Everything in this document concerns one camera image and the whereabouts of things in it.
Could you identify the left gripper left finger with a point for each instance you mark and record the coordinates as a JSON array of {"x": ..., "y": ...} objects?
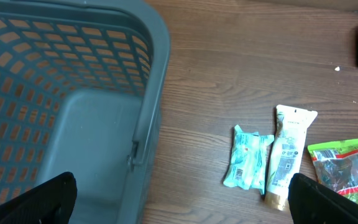
[{"x": 51, "y": 202}]

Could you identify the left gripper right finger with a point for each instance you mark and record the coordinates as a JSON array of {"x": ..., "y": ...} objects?
[{"x": 313, "y": 203}]

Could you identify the grey plastic mesh basket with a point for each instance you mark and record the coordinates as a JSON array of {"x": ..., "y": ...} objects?
[{"x": 80, "y": 90}]

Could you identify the green red snack bag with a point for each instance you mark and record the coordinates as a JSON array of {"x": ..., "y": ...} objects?
[{"x": 336, "y": 165}]

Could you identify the white tube gold cap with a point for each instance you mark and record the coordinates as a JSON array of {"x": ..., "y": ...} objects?
[{"x": 286, "y": 154}]

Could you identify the teal small packet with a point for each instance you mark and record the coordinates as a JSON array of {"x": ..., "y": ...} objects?
[{"x": 248, "y": 160}]

